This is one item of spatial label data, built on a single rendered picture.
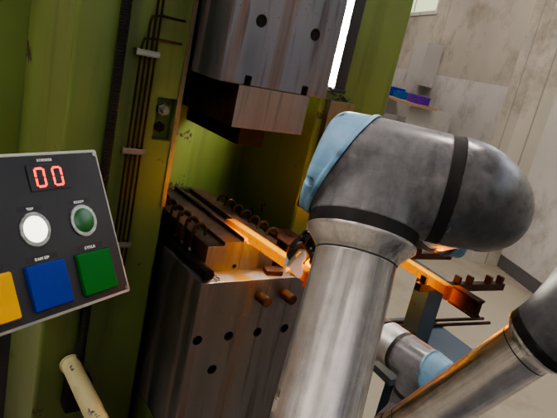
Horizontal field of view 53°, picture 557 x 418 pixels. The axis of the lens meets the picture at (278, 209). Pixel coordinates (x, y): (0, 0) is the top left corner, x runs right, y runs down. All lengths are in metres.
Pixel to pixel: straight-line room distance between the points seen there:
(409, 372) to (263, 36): 0.75
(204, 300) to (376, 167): 0.84
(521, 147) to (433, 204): 4.80
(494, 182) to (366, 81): 1.13
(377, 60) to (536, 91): 3.72
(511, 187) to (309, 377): 0.27
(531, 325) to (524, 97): 4.58
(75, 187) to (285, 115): 0.52
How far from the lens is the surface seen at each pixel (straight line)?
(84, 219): 1.06
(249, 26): 1.25
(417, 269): 1.51
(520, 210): 0.60
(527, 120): 5.33
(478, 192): 0.56
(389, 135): 0.57
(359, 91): 1.65
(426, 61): 7.56
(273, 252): 1.29
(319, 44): 1.36
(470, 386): 0.82
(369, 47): 1.65
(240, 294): 1.37
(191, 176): 1.81
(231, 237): 1.39
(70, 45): 1.27
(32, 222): 1.00
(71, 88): 1.27
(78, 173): 1.08
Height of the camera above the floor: 1.45
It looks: 15 degrees down
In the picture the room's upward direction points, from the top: 13 degrees clockwise
